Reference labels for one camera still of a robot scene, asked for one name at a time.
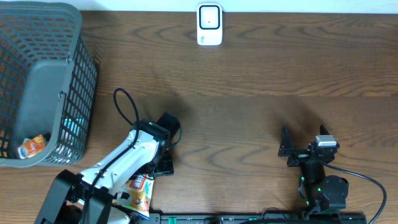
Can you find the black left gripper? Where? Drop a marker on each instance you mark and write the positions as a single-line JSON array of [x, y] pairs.
[[168, 170]]

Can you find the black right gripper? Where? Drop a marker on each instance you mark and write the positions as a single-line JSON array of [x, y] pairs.
[[286, 149]]

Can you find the large yellow wipes packet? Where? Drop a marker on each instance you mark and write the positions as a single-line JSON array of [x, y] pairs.
[[135, 196]]

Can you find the orange tissue pack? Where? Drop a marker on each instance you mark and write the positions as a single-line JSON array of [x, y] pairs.
[[31, 147]]

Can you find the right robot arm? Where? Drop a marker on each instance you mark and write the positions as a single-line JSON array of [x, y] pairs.
[[324, 193]]

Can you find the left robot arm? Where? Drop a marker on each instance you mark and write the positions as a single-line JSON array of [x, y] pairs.
[[87, 197]]

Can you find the white barcode scanner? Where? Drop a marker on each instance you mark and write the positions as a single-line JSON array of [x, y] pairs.
[[209, 24]]

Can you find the grey plastic mesh basket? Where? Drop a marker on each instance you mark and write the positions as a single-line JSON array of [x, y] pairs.
[[48, 82]]

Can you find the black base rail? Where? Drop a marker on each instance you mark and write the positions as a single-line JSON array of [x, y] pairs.
[[156, 218]]

